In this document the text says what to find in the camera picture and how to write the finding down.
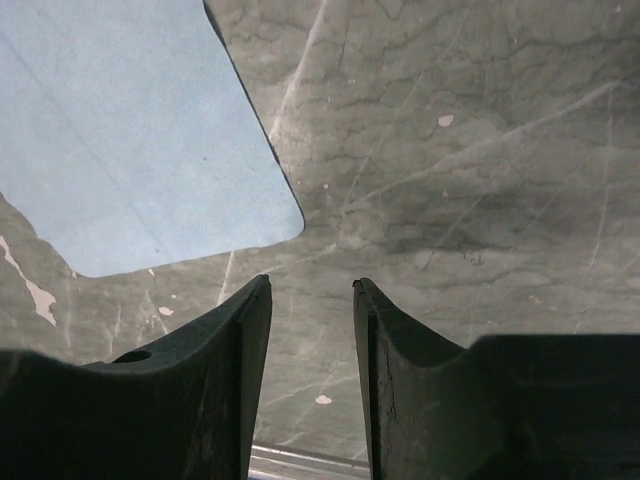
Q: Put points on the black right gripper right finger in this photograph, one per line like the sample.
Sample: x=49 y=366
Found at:
x=510 y=406

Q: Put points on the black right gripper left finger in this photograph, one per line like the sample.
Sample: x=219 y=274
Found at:
x=181 y=407

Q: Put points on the light blue cleaning cloth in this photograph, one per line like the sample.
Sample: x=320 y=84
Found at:
x=128 y=140

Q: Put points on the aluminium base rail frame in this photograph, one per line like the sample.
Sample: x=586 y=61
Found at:
x=276 y=462

